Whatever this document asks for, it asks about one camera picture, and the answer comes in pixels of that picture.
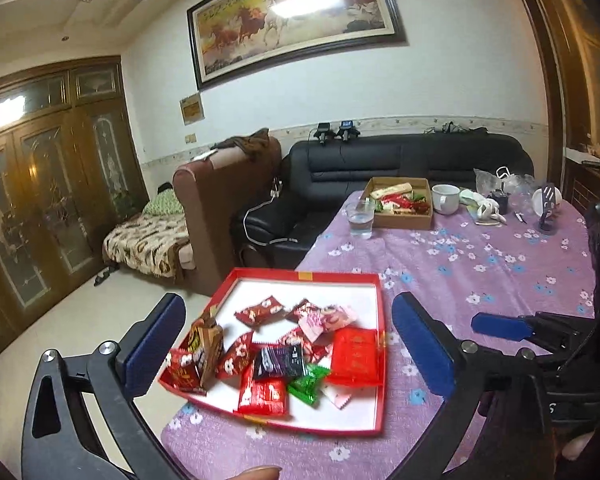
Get long red cake packet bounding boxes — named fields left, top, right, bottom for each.
left=326, top=327, right=382, bottom=388

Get pink white snack packet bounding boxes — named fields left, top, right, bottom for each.
left=320, top=384, right=352, bottom=410

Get red flower snack packet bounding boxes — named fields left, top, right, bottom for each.
left=235, top=362, right=289, bottom=417

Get black purple snack packet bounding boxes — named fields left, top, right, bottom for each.
left=253, top=344, right=306, bottom=380

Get red white flower packet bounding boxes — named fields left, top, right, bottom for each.
left=235, top=296, right=285, bottom=330

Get green snack packet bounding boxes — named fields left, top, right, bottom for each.
left=287, top=363, right=330, bottom=406

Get dark brown snack packet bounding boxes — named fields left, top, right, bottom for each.
left=277, top=327, right=332, bottom=364

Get pink lotso snack packet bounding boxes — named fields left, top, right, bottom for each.
left=298, top=306, right=356, bottom=342

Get person right hand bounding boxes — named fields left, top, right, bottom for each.
left=560, top=431, right=595, bottom=462

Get person left hand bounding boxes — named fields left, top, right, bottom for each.
left=230, top=465, right=282, bottom=480

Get red snack bag in tray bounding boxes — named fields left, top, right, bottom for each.
left=160, top=316, right=223, bottom=396

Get purple floral tablecloth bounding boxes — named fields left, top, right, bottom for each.
left=161, top=204, right=594, bottom=479

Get patterned blanket bed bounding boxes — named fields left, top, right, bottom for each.
left=102, top=188, right=189, bottom=280

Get empty clear plastic cup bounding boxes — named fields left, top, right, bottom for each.
left=504, top=174, right=536, bottom=214

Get white ceramic mug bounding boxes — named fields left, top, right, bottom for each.
left=431, top=184, right=460, bottom=216

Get red gift box tray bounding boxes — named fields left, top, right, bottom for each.
left=159, top=268, right=387, bottom=436

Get cardboard snack box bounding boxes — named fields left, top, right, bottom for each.
left=361, top=177, right=434, bottom=231

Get brown armchair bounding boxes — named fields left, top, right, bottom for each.
left=172, top=128, right=282, bottom=296

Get black leather sofa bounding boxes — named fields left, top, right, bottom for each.
left=232, top=129, right=535, bottom=270

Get wooden cabinet doors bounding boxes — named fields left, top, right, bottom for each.
left=0, top=56, right=148, bottom=354

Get framed horse painting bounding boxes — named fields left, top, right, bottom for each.
left=187, top=0, right=406, bottom=90

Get white charging cable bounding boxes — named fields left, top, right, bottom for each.
left=242, top=175, right=301, bottom=247

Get small wall plaque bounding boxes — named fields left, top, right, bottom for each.
left=180, top=92, right=204, bottom=126

